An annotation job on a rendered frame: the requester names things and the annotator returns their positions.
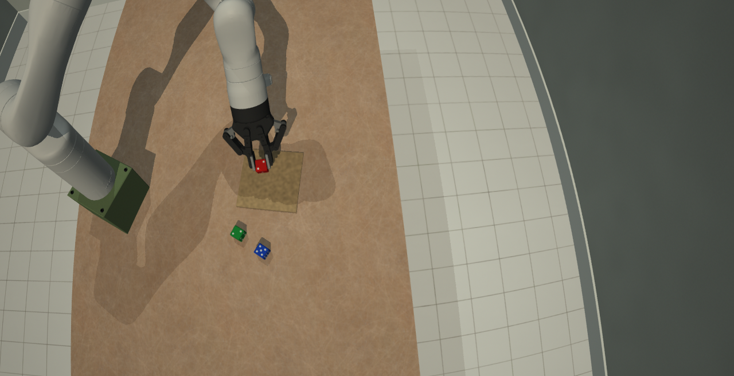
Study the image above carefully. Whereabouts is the blue die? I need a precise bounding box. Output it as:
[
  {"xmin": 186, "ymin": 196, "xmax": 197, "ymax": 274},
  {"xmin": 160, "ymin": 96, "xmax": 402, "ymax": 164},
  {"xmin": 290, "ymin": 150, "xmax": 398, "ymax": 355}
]
[{"xmin": 254, "ymin": 243, "xmax": 270, "ymax": 260}]

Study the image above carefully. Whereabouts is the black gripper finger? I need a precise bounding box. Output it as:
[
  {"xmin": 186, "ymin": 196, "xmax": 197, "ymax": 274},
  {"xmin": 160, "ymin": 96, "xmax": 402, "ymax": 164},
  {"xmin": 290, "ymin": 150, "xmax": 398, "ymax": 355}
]
[
  {"xmin": 222, "ymin": 126, "xmax": 256, "ymax": 171},
  {"xmin": 256, "ymin": 119, "xmax": 286, "ymax": 169}
]

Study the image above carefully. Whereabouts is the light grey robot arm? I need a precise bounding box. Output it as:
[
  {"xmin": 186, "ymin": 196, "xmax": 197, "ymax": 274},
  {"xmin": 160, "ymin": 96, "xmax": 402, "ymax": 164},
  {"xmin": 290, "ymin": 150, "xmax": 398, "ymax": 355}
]
[{"xmin": 0, "ymin": 0, "xmax": 272, "ymax": 201}]

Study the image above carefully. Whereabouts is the olive-tan square mat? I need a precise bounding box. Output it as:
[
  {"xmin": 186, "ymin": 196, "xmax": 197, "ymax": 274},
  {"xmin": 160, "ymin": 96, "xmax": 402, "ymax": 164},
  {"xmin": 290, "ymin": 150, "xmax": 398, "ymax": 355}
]
[{"xmin": 236, "ymin": 151, "xmax": 304, "ymax": 213}]

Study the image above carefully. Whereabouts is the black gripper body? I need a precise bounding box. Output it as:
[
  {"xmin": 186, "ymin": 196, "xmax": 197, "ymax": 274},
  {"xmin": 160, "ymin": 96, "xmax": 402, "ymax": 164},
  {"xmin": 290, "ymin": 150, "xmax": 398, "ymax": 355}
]
[{"xmin": 230, "ymin": 98, "xmax": 274, "ymax": 142}]

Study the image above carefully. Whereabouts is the red die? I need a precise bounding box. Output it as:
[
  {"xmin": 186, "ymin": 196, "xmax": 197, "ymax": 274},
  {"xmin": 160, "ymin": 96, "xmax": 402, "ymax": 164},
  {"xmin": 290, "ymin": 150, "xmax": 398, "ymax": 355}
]
[{"xmin": 255, "ymin": 159, "xmax": 269, "ymax": 174}]

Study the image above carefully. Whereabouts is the green die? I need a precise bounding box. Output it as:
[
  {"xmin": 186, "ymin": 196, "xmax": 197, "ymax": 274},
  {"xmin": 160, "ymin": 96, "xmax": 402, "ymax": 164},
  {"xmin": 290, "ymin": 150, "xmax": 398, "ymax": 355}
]
[{"xmin": 230, "ymin": 225, "xmax": 247, "ymax": 242}]

